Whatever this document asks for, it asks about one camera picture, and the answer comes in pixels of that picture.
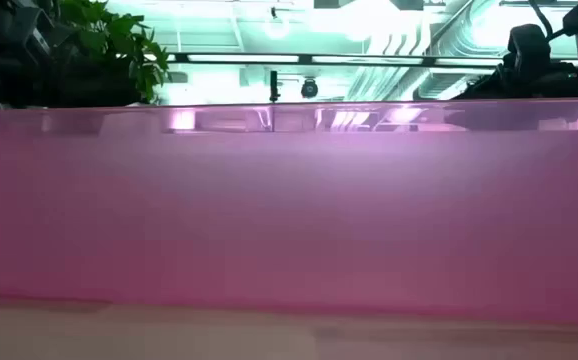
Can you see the silver ceiling duct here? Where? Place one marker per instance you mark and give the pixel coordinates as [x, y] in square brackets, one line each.
[449, 35]

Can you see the pink translucent plastic basket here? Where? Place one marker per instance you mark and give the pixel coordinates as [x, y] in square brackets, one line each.
[289, 225]

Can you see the green leafy plant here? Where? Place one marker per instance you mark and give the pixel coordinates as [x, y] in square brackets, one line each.
[114, 30]

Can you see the round ceiling lamp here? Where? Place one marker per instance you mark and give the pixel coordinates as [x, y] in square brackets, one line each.
[276, 27]

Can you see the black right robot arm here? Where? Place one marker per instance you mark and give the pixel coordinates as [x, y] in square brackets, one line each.
[529, 52]

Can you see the black round hanging camera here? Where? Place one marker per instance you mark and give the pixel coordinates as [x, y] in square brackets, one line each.
[309, 88]

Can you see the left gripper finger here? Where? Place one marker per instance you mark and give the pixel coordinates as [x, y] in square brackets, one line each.
[109, 92]

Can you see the black tripod stand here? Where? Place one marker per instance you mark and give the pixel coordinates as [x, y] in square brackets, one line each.
[274, 85]

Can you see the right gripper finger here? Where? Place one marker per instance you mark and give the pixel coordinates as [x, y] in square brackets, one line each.
[476, 93]

